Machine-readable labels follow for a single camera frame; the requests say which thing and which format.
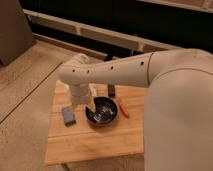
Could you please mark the wooden table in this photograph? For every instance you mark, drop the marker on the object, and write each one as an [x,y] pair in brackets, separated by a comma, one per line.
[82,141]

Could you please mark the white window rail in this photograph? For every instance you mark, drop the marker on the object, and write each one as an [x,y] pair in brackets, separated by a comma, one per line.
[88,39]

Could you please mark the small white bottle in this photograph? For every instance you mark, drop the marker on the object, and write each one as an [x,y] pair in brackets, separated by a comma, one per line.
[93,91]

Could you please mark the grey cabinet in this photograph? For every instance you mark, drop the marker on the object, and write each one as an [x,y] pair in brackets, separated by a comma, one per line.
[15,33]

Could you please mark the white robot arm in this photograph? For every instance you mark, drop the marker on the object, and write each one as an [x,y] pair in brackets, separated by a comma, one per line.
[178,109]

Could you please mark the dark brown block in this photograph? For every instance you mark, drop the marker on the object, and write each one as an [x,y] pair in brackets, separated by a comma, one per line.
[111,91]

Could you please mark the dark ceramic bowl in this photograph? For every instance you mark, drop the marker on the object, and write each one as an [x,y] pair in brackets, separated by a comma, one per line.
[105,112]

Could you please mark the blue sponge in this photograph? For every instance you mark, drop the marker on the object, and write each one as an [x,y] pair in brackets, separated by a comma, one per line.
[68,116]

